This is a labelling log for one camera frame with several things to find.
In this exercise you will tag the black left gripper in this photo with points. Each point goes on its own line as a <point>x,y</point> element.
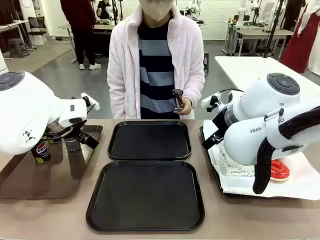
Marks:
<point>77,132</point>

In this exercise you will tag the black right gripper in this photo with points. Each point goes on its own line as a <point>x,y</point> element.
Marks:
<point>220,125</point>

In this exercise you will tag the Pepsi can with patterned base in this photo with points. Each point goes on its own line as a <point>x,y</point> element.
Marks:
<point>72,146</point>

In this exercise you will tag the dark brown tongs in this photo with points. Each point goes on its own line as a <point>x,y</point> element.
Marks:
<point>178,93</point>

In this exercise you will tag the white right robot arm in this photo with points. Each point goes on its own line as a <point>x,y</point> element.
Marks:
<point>250,112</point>

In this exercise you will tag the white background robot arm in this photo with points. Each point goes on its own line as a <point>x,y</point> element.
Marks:
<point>195,7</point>
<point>241,12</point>

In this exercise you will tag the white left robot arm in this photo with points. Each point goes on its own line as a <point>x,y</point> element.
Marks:
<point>25,112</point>

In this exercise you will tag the person's left hand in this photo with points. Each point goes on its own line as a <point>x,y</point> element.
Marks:
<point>186,106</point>

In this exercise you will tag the brown serving tray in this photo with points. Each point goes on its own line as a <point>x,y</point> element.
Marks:
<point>50,180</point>

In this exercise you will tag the black tray under paper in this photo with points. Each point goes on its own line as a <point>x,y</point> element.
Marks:
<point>235,195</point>

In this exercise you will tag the small black serving tray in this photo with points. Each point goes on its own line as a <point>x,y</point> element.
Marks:
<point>150,142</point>

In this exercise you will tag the person in pink jacket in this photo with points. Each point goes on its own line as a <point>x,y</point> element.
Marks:
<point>120,75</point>

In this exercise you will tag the red glazed donut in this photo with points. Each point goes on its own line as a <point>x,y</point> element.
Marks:
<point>281,172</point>

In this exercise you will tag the large black serving tray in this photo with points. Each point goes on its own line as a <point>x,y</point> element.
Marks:
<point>145,197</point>

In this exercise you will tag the black stool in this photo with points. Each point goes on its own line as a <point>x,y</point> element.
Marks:
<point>206,62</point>

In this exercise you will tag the large white table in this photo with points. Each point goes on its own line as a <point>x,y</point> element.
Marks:
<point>250,67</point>

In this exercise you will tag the navy grey striped shirt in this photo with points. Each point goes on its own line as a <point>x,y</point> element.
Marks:
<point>155,75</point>

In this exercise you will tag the white paper sheet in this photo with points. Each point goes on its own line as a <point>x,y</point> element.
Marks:
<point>295,180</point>

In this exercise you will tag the beige background table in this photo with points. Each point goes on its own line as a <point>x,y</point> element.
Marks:
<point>262,32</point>

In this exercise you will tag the grey plastic stool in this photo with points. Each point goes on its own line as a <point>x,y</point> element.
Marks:
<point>17,42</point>

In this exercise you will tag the person in maroon top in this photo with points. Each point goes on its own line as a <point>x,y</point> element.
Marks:
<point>80,15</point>

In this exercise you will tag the black office chair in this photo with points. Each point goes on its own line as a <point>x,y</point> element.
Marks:
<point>37,23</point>

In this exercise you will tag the black pole stand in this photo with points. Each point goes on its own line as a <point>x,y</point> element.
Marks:
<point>275,27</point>

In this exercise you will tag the mannequin in red dress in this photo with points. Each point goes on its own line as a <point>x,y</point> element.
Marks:
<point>300,45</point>

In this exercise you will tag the person in black top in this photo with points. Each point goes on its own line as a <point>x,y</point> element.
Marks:
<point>102,10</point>

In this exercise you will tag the white desk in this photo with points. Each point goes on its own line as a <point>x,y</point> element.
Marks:
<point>12,23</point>

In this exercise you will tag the beige face mask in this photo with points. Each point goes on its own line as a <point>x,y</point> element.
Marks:
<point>155,10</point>

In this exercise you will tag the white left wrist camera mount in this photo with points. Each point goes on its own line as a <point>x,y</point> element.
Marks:
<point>75,110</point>

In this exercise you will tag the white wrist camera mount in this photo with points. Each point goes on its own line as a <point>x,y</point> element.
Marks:
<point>210,101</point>
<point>75,110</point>

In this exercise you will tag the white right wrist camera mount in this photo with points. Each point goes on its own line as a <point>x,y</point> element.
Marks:
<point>210,101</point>

